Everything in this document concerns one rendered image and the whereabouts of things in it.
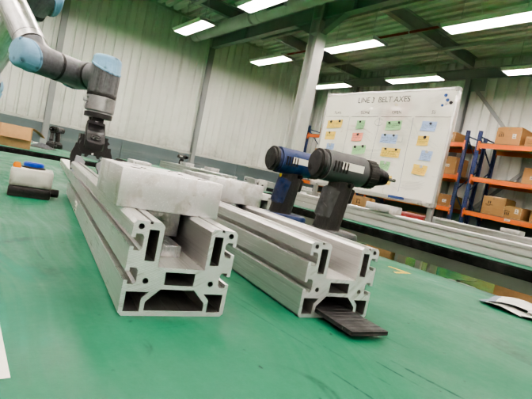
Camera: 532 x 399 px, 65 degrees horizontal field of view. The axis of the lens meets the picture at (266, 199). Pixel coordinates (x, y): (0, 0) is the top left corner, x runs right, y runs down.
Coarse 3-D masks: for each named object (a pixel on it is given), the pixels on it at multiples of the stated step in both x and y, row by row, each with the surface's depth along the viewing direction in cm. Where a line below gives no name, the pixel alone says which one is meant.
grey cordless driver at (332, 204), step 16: (320, 160) 76; (336, 160) 77; (352, 160) 79; (368, 160) 82; (320, 176) 77; (336, 176) 78; (352, 176) 79; (368, 176) 80; (384, 176) 83; (336, 192) 79; (352, 192) 82; (320, 208) 79; (336, 208) 79; (320, 224) 79; (336, 224) 80; (352, 240) 80
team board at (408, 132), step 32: (352, 96) 424; (384, 96) 392; (416, 96) 364; (448, 96) 340; (352, 128) 418; (384, 128) 387; (416, 128) 360; (448, 128) 337; (384, 160) 383; (416, 160) 356; (384, 192) 378; (416, 192) 352
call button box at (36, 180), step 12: (12, 168) 85; (24, 168) 87; (36, 168) 90; (12, 180) 86; (24, 180) 87; (36, 180) 88; (48, 180) 89; (12, 192) 86; (24, 192) 87; (36, 192) 88; (48, 192) 89
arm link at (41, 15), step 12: (36, 0) 127; (48, 0) 129; (60, 0) 131; (36, 12) 129; (48, 12) 132; (0, 24) 131; (0, 36) 132; (0, 48) 134; (0, 60) 137; (0, 72) 141; (0, 84) 146; (0, 96) 147
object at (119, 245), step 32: (96, 192) 58; (96, 224) 59; (128, 224) 37; (160, 224) 36; (192, 224) 44; (96, 256) 50; (128, 256) 36; (160, 256) 41; (192, 256) 42; (224, 256) 40; (128, 288) 36; (160, 288) 37; (192, 288) 39; (224, 288) 40
